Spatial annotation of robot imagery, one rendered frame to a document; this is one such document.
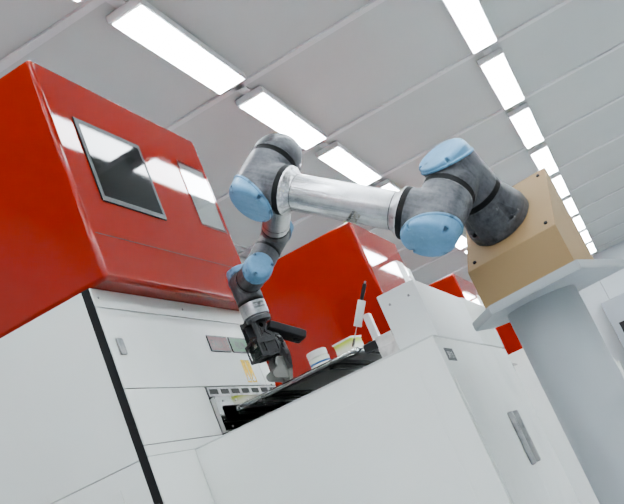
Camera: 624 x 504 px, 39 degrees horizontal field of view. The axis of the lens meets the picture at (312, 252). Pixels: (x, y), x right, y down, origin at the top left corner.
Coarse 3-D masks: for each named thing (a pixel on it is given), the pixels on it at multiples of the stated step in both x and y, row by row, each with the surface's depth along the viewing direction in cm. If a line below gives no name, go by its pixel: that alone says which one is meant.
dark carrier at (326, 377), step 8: (344, 360) 221; (352, 360) 226; (360, 360) 231; (368, 360) 237; (376, 360) 243; (328, 368) 222; (312, 376) 224; (320, 376) 229; (328, 376) 235; (336, 376) 241; (344, 376) 247; (296, 384) 225; (304, 384) 231; (312, 384) 237; (320, 384) 243; (280, 392) 227; (288, 392) 233; (296, 392) 238; (304, 392) 244
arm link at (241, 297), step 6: (240, 264) 240; (228, 270) 240; (234, 270) 239; (228, 276) 240; (234, 276) 238; (228, 282) 240; (234, 282) 237; (234, 288) 238; (234, 294) 239; (240, 294) 237; (246, 294) 236; (252, 294) 237; (258, 294) 238; (240, 300) 237; (246, 300) 236; (240, 306) 237
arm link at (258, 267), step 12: (252, 252) 233; (264, 252) 232; (276, 252) 234; (252, 264) 227; (264, 264) 228; (240, 276) 232; (252, 276) 227; (264, 276) 227; (240, 288) 235; (252, 288) 233
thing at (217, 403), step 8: (216, 400) 222; (224, 400) 226; (232, 400) 230; (240, 400) 234; (216, 408) 221; (216, 416) 220; (224, 416) 222; (224, 424) 220; (232, 424) 224; (240, 424) 228; (224, 432) 219
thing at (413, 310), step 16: (400, 288) 196; (416, 288) 195; (432, 288) 212; (384, 304) 197; (400, 304) 196; (416, 304) 195; (432, 304) 203; (448, 304) 222; (464, 304) 245; (400, 320) 195; (416, 320) 194; (432, 320) 194; (448, 320) 211; (464, 320) 232; (400, 336) 195; (416, 336) 194; (448, 336) 201; (464, 336) 220
